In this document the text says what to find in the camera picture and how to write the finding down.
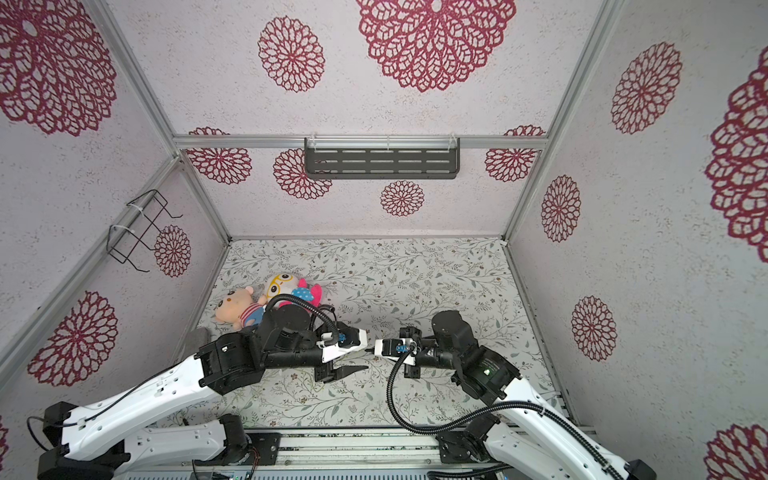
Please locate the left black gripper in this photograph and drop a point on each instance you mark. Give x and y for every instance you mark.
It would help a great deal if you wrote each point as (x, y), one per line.
(328, 373)

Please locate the beige striped plush doll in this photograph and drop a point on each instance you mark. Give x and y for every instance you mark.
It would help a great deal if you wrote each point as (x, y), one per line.
(241, 309)

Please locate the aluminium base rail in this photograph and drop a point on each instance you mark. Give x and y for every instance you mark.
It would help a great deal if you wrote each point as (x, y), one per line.
(354, 453)

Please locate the yellow head pink plush doll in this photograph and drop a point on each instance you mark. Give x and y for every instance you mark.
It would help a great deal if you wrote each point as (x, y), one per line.
(286, 283)

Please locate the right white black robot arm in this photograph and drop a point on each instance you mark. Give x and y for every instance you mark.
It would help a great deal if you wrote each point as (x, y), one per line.
(515, 428)

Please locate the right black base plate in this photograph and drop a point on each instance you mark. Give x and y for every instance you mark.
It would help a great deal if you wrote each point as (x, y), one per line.
(458, 447)

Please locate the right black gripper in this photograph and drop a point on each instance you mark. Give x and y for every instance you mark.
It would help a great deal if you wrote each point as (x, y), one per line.
(408, 352)

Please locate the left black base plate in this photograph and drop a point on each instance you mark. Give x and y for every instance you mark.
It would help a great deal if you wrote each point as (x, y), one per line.
(258, 449)

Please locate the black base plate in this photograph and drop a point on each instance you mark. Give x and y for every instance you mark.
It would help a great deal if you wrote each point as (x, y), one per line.
(258, 449)
(458, 447)

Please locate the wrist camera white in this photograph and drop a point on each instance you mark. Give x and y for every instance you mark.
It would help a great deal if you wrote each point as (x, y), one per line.
(393, 347)
(350, 340)

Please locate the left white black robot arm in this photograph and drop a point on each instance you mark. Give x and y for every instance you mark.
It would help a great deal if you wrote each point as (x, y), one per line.
(116, 435)

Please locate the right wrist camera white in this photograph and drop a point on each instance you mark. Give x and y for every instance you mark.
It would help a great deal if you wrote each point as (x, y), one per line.
(393, 347)

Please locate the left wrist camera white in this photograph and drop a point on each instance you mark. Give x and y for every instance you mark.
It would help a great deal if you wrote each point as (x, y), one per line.
(350, 340)

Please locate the black wire wall rack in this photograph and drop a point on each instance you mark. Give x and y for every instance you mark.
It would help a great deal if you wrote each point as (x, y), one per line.
(123, 239)

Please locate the dark grey wall shelf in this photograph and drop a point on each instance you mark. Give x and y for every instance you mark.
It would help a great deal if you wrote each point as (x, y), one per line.
(389, 160)

